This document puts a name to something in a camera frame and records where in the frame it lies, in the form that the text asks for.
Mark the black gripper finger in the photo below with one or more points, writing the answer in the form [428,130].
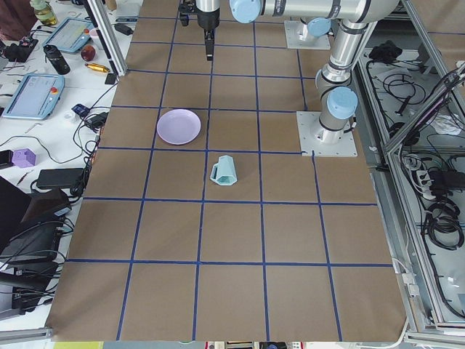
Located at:
[209,42]

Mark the teal hexagonal cup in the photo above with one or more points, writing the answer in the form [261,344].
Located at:
[223,172]

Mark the lilac plate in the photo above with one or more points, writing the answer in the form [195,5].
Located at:
[178,126]

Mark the gold cylinder tool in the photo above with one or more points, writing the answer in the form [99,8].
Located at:
[97,67]

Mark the red apple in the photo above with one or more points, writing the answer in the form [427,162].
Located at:
[88,53]

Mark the blue teach pendant far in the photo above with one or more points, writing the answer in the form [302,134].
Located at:
[70,35]

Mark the blue teach pendant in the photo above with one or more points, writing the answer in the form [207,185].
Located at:
[70,35]
[36,97]

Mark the black water bottle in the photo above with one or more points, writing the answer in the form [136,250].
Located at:
[54,56]

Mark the green glass bottle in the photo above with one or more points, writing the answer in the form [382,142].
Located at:
[44,12]

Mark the blue teach pendant near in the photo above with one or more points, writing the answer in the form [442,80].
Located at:
[36,97]

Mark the black power adapter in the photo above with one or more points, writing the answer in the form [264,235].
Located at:
[58,178]

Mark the purple 3d printed block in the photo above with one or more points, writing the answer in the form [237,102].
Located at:
[24,158]

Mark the black laptop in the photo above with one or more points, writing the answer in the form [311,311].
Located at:
[14,205]

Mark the white power strip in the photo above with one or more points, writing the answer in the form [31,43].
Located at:
[423,179]

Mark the aluminium frame post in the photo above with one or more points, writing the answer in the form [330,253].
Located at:
[96,10]

